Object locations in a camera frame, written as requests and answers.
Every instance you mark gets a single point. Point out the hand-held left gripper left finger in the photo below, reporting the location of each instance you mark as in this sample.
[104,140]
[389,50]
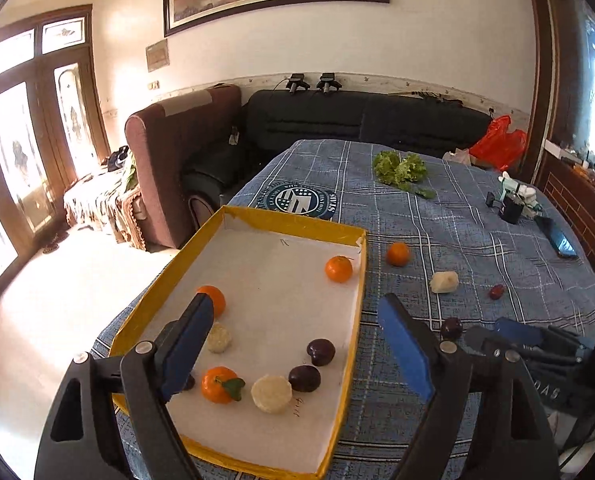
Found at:
[187,345]

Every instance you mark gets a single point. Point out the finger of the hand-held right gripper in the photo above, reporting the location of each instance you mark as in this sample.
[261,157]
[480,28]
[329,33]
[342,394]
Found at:
[482,341]
[517,329]

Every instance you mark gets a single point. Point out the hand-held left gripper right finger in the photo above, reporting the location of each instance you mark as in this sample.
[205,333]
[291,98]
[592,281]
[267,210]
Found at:
[407,350]

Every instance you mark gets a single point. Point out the white round cake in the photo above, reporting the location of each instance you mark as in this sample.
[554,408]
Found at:
[444,281]
[271,394]
[219,337]

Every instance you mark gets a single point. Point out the dark purple plum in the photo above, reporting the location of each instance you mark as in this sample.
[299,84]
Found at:
[451,328]
[304,378]
[321,351]

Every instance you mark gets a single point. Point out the small dark fruit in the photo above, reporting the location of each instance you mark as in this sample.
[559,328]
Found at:
[190,383]

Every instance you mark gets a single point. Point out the orange with green leaf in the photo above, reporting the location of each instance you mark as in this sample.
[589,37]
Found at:
[217,385]

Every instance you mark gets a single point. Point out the small orange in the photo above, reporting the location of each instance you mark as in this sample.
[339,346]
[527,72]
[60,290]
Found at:
[216,300]
[338,268]
[398,254]

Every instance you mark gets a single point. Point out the yellow cardboard box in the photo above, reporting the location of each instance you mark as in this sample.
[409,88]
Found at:
[277,280]

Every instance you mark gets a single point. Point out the red date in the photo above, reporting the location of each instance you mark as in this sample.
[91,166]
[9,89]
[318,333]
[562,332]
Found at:
[497,291]

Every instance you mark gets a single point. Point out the black smartphone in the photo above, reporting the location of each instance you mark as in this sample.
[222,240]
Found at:
[560,242]

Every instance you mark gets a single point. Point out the blue plaid tablecloth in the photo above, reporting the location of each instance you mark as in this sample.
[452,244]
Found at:
[452,230]

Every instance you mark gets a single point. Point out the black box device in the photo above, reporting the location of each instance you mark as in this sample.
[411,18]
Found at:
[511,208]

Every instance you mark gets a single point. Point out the small black clip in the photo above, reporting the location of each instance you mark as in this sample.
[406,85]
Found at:
[491,200]

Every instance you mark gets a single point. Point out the patterned throw blanket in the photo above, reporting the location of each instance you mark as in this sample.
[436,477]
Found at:
[97,205]

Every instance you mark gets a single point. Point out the green lettuce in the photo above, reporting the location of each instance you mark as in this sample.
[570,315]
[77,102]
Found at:
[400,167]

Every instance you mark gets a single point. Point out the red plastic bag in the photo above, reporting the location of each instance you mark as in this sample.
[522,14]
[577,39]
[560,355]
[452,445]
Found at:
[500,145]

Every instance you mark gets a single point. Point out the brown sofa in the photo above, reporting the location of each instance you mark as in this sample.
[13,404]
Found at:
[167,160]

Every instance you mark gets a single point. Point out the black sofa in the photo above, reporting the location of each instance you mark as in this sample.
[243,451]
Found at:
[327,120]

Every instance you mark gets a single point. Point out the wooden glass door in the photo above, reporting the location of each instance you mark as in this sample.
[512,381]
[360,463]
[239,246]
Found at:
[45,125]

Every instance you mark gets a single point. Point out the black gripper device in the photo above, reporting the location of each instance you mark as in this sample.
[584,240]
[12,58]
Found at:
[297,82]
[327,81]

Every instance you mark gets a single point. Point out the wall switch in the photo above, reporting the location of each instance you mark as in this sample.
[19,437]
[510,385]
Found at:
[153,85]

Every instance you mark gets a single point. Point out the small wall plaque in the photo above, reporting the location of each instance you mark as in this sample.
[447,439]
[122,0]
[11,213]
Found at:
[157,55]

